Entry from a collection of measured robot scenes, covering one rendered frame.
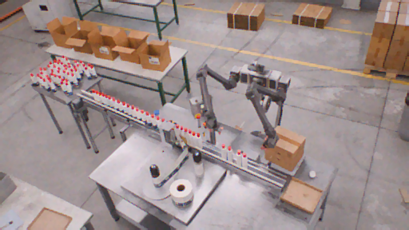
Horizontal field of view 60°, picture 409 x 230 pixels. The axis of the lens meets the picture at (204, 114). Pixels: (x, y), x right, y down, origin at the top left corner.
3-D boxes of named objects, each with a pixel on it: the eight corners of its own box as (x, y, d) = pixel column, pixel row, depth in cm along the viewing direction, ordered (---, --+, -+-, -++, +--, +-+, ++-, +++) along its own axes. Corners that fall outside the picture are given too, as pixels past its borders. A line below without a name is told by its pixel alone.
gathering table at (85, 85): (56, 133, 539) (29, 85, 477) (86, 109, 575) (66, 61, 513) (88, 151, 505) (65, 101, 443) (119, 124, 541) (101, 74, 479)
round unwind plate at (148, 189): (136, 191, 337) (136, 190, 336) (156, 168, 355) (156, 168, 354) (161, 205, 323) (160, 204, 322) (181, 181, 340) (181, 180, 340)
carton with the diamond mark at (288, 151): (264, 158, 356) (264, 140, 338) (276, 144, 369) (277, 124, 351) (291, 172, 340) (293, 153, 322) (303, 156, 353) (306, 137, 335)
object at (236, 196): (88, 177, 364) (87, 176, 362) (168, 103, 440) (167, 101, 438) (279, 291, 266) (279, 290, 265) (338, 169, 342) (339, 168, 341)
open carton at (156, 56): (136, 72, 501) (130, 49, 476) (153, 53, 534) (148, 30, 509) (161, 76, 488) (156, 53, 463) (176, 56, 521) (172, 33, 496)
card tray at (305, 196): (279, 199, 322) (279, 196, 319) (291, 179, 337) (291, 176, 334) (311, 214, 308) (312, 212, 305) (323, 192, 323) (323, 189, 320)
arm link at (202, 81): (207, 69, 328) (199, 73, 336) (202, 69, 324) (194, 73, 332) (216, 115, 322) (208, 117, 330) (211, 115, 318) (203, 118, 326)
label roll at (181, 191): (180, 211, 317) (179, 201, 307) (168, 197, 329) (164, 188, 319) (198, 197, 325) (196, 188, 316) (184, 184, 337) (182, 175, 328)
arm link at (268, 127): (256, 87, 307) (247, 91, 315) (252, 89, 304) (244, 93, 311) (278, 132, 309) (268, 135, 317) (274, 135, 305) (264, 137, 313)
